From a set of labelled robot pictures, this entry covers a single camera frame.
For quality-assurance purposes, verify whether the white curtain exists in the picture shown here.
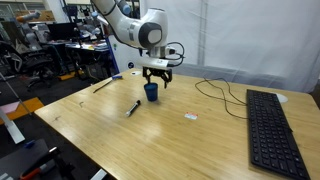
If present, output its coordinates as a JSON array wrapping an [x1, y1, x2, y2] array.
[[143, 0, 320, 94]]

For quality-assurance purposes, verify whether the black cable on table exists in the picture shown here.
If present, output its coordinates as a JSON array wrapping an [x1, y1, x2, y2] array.
[[194, 77, 250, 120]]

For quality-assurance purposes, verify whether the orange handled tool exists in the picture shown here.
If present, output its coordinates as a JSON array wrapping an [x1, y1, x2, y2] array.
[[19, 159, 57, 180]]

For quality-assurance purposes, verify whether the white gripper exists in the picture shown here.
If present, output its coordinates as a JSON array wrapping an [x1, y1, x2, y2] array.
[[136, 57, 174, 90]]

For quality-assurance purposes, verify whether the blue plastic cup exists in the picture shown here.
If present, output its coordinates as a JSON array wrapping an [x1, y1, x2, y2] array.
[[143, 82, 159, 103]]

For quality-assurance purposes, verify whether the white panel with blue edge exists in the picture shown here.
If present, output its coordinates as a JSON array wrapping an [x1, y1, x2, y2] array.
[[107, 33, 145, 74]]

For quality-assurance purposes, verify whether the black and white marker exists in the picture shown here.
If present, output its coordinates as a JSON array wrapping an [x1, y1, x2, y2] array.
[[125, 99, 142, 118]]

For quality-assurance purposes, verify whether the grey metal bar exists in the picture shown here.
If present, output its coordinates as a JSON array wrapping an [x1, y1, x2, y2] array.
[[0, 108, 26, 145]]

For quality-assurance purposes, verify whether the orange floor mat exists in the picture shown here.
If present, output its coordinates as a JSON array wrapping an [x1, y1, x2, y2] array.
[[0, 97, 45, 122]]

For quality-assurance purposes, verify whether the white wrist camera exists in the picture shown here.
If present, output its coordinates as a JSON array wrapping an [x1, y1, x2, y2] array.
[[164, 46, 177, 56]]

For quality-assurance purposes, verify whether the dark grey case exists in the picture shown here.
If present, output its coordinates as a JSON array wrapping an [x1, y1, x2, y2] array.
[[0, 138, 51, 180]]

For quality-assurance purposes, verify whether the black computer monitor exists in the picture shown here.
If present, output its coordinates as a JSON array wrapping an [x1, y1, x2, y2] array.
[[47, 22, 81, 43]]

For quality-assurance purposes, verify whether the black office chair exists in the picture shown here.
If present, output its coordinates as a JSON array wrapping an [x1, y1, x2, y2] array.
[[0, 40, 57, 90]]

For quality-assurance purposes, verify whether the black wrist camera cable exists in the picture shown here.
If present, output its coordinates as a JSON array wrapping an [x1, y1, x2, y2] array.
[[165, 41, 186, 68]]

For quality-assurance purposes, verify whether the cluttered background desk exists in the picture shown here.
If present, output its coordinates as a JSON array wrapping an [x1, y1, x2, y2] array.
[[46, 37, 116, 82]]

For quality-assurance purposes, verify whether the black computer keyboard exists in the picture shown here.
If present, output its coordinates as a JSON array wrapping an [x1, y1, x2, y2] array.
[[245, 88, 311, 180]]

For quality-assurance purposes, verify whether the orange and grey background robot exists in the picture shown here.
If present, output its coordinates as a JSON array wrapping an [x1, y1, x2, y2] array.
[[15, 10, 42, 24]]

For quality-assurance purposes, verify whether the thin stick with blue end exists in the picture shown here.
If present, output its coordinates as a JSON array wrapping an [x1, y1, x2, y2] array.
[[92, 74, 124, 94]]

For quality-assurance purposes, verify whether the white round disc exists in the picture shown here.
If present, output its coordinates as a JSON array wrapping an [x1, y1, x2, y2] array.
[[275, 92, 289, 104]]

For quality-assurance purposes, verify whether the small blue clip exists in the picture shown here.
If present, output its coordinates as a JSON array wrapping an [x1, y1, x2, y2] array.
[[23, 140, 36, 149]]

